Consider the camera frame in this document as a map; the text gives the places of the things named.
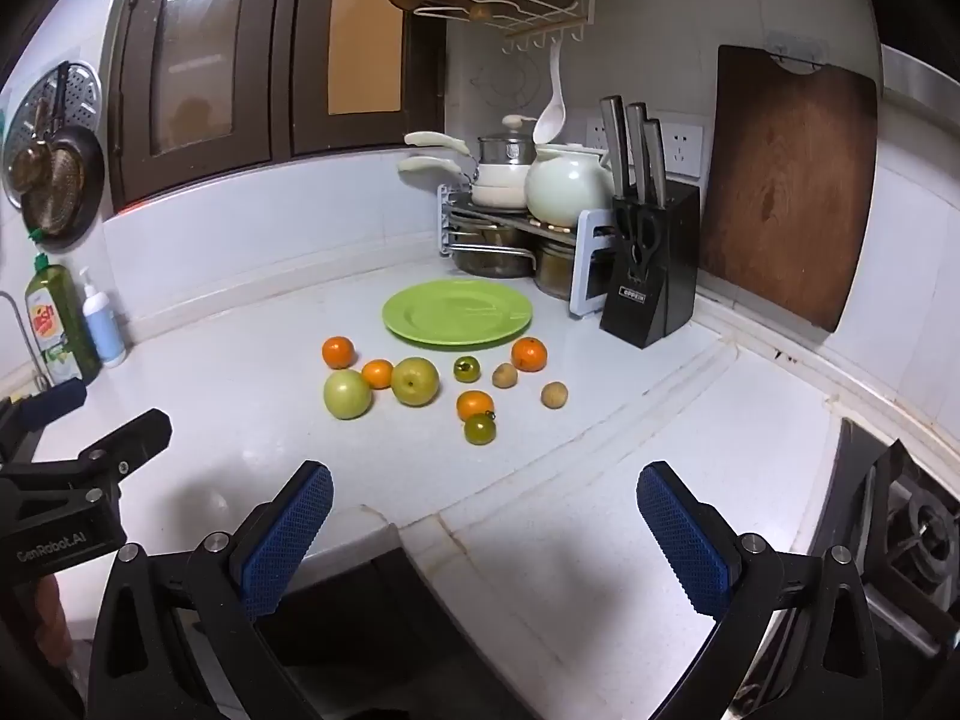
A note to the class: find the brown framed window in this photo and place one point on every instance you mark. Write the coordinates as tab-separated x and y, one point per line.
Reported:
210	52

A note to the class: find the glass lid with white knob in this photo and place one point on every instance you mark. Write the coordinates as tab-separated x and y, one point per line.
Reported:
514	124

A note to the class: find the green apple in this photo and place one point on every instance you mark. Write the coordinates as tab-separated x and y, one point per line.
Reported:
347	394
414	381

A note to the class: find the green dish soap bottle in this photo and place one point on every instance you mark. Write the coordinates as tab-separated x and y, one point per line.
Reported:
60	322

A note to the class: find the large steel pot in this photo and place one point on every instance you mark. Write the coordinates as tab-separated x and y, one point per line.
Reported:
487	255

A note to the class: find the white wall outlet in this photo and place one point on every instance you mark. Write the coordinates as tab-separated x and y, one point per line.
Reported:
596	133
684	146

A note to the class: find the green tomato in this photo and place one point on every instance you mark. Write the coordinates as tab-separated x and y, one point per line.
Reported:
466	368
479	429

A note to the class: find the gas stove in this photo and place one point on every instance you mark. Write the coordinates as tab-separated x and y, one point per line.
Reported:
907	525

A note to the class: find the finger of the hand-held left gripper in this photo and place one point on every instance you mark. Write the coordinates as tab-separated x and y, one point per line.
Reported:
52	399
127	435

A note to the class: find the person's left hand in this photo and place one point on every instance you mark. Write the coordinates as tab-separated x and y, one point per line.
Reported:
49	615

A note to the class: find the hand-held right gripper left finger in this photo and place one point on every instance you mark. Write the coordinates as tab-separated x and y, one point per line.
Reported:
289	540

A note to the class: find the white saucepan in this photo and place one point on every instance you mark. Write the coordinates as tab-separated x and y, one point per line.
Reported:
499	196

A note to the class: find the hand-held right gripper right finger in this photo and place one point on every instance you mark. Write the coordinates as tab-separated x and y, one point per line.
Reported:
686	540

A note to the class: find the black kitchen scissors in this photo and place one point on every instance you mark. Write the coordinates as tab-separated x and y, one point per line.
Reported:
637	232

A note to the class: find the white wall hook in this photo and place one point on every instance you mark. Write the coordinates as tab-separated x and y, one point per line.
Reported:
795	52

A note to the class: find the brown wooden cutting board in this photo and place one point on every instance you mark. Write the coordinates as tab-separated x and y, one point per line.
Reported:
787	187

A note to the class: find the white pump bottle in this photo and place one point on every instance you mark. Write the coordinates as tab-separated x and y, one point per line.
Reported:
103	330

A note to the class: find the black knife block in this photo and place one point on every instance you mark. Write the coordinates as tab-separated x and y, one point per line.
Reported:
652	300

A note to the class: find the steel range hood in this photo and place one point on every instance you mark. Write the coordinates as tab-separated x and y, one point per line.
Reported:
915	71

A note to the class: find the steel faucet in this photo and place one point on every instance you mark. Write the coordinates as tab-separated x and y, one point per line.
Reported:
22	337

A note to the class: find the stacked cream saucepans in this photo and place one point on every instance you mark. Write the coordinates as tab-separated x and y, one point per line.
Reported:
502	154

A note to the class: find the grey pot rack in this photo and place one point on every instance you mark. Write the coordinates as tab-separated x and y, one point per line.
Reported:
589	270

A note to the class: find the small steel pot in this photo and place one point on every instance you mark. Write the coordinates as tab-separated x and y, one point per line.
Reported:
555	270

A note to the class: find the small frying pan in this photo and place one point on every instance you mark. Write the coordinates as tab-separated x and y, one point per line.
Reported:
26	165

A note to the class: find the brown kiwi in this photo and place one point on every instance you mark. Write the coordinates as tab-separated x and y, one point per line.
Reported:
554	394
504	374

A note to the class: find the large black frying pan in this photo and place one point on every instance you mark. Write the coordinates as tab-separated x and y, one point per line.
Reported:
64	191

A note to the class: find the orange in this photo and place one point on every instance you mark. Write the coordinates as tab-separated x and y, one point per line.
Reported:
377	373
475	406
338	352
529	354

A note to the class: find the white ceramic pot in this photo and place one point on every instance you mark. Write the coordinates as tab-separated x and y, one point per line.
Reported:
566	184

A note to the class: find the green plate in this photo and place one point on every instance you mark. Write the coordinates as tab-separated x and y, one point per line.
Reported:
450	315

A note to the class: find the white plastic ladle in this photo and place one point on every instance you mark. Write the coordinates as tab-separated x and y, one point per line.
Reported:
550	120

